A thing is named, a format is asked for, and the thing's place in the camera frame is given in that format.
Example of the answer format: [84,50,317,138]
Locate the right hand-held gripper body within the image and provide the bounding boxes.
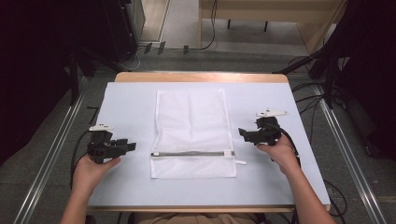
[254,108,290,147]

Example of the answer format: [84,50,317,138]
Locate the person's right hand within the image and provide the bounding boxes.
[256,133,303,176]

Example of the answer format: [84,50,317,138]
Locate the black floor cables bundle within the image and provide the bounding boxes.
[288,55,349,145]

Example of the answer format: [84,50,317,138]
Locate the person's tan pants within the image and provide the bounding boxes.
[133,212,261,224]

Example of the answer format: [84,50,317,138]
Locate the person's left hand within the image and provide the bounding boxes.
[72,154,121,191]

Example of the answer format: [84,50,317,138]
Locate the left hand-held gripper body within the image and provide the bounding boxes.
[87,123,126,164]

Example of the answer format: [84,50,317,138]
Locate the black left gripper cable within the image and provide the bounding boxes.
[70,130,92,189]

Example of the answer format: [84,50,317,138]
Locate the pale table mat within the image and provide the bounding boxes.
[88,81,332,207]

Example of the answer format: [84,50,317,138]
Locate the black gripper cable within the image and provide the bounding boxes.
[263,121,303,167]
[70,130,92,189]

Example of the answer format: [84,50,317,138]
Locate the black stand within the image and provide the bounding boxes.
[274,46,347,110]
[64,43,132,106]

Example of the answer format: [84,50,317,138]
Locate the black curtain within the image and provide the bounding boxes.
[0,0,108,166]
[323,0,396,161]

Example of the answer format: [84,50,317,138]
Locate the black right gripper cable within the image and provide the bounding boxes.
[263,121,303,167]

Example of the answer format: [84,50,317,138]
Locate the black floor cable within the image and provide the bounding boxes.
[186,0,219,51]

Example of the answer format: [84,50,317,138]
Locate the white mesh laundry bag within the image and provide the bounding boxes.
[149,89,248,180]

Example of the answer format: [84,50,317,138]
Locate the metal floor rail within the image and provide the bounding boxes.
[313,83,389,224]
[12,77,90,224]

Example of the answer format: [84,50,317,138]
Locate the black strip on floor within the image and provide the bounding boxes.
[86,105,101,125]

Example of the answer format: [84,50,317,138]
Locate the black cabinet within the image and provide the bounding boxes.
[101,0,147,62]

